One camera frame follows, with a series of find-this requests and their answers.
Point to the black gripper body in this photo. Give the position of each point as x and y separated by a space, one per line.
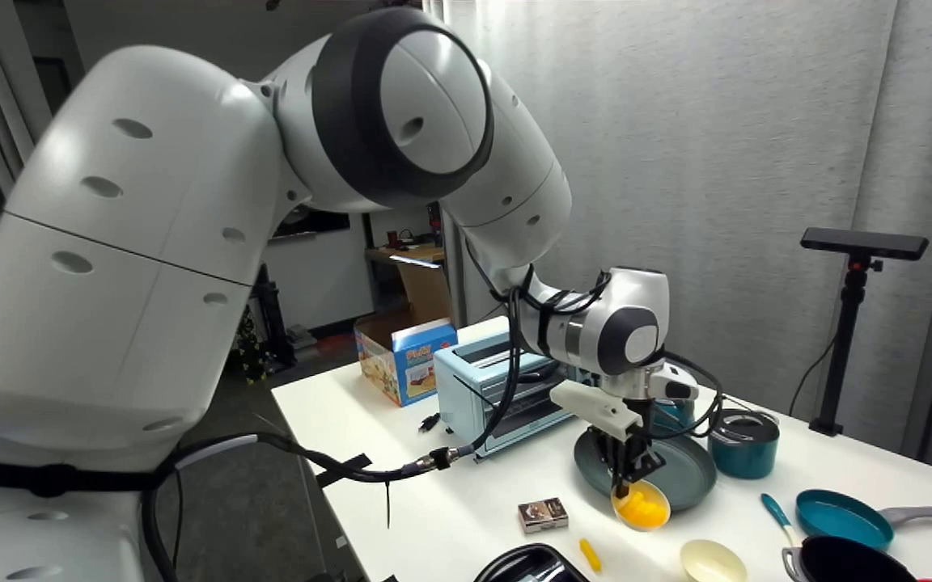
636 453

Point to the yellow bowl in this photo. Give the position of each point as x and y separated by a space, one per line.
641 505

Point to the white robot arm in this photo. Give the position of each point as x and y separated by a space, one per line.
135 227

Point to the cream bowl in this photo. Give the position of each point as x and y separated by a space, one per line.
707 560

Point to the grey-blue plate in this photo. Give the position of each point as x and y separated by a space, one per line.
682 475

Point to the small dark card box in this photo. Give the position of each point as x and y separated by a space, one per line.
542 516

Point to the teal pot with lid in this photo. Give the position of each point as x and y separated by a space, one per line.
742 441

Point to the light blue toaster oven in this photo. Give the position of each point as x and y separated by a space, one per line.
470 387

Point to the teal frying pan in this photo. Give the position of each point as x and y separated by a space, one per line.
825 511

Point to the black frying pan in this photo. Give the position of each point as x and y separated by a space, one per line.
840 560

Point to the cardboard snack box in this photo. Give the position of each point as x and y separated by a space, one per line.
397 352

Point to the teal handled utensil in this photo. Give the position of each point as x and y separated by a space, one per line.
771 505

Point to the black camera on tripod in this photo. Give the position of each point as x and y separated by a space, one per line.
863 256

